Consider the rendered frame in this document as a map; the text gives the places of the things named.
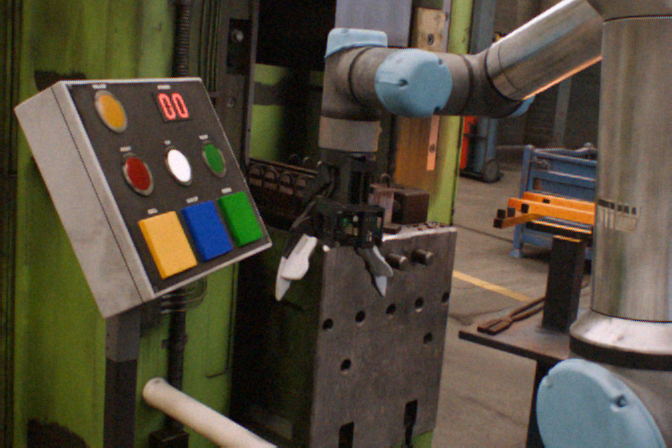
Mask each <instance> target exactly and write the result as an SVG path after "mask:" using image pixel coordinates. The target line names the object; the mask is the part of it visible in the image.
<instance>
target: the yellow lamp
mask: <svg viewBox="0 0 672 448"><path fill-rule="evenodd" d="M99 107H100V111H101V113H102V115H103V116H104V119H105V120H106V121H107V123H109V124H111V125H112V126H114V127H118V128H119V127H121V126H122V125H123V122H124V116H123V112H122V110H121V108H120V106H119V105H118V103H117V102H116V101H115V100H114V99H113V97H111V96H110V95H105V94H104V95H101V96H100V99H99Z"/></svg>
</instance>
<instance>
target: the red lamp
mask: <svg viewBox="0 0 672 448"><path fill-rule="evenodd" d="M126 171H127V174H128V177H129V179H130V181H131V182H133V184H134V185H135V186H136V187H137V188H139V189H141V190H146V189H148V188H149V186H150V178H149V173H148V171H147V169H146V167H145V166H144V164H143V163H142V162H141V161H140V160H138V159H136V158H129V159H128V160H127V162H126Z"/></svg>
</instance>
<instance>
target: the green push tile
mask: <svg viewBox="0 0 672 448"><path fill-rule="evenodd" d="M217 201H218V204H219V206H220V208H221V210H222V214H223V216H224V218H225V221H226V223H227V225H228V228H230V231H231V233H232V236H233V238H234V240H235V243H236V245H237V247H240V246H243V245H245V244H249V243H251V242H253V241H256V240H258V239H260V238H262V237H263V235H262V233H261V229H260V227H259V225H258V222H257V220H256V218H255V215H254V213H253V210H252V208H251V205H250V203H249V201H248V198H246V196H245V193H244V191H240V192H236V193H233V195H230V196H225V197H222V198H219V199H217Z"/></svg>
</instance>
